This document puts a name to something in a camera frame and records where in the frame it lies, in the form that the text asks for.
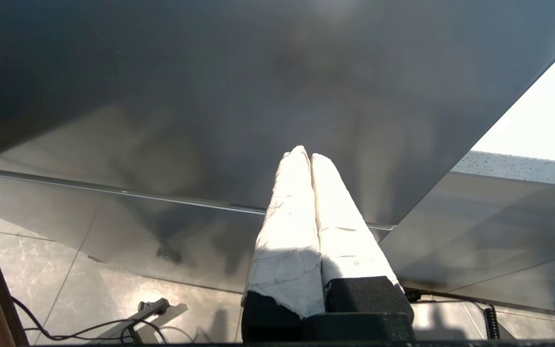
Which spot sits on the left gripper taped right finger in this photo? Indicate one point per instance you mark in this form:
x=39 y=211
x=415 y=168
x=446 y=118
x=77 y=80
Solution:
x=350 y=241

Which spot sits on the grey appliance door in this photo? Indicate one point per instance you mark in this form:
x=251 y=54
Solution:
x=210 y=96

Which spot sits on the grey under-counter cabinet door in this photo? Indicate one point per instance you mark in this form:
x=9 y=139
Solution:
x=489 y=231

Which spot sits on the grey metal floor bracket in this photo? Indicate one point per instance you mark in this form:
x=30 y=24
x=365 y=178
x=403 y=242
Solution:
x=154 y=306

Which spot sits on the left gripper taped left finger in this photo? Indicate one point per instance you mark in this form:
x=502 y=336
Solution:
x=287 y=250

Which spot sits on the grey glossy drawer front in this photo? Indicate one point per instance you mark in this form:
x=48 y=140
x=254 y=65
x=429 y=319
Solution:
x=113 y=231

